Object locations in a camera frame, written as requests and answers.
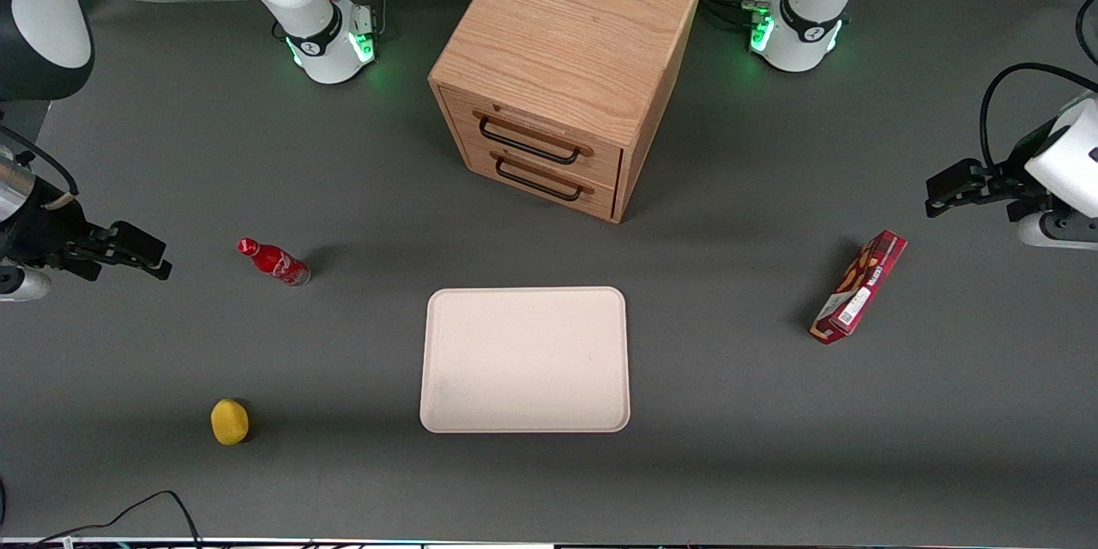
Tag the beige plastic tray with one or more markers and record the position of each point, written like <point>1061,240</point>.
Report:
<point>525,358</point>

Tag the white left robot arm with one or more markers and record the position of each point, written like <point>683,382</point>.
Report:
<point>806,26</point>

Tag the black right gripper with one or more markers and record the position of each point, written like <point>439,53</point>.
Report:
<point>41,233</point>

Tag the wooden drawer front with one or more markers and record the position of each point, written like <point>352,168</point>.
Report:
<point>549,180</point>
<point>540,133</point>

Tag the red snack box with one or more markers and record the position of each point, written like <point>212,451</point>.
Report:
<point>858,287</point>

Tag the red coke bottle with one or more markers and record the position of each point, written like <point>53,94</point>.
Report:
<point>279,262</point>

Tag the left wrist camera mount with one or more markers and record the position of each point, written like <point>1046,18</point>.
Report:
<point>1059,232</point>

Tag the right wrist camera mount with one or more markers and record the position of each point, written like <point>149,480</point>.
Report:
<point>24,285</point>

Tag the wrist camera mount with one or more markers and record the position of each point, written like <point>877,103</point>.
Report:
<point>24,285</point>
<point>1059,232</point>

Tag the wooden drawer cabinet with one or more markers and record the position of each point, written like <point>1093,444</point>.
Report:
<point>566,34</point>

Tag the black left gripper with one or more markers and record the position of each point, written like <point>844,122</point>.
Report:
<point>1010,185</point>

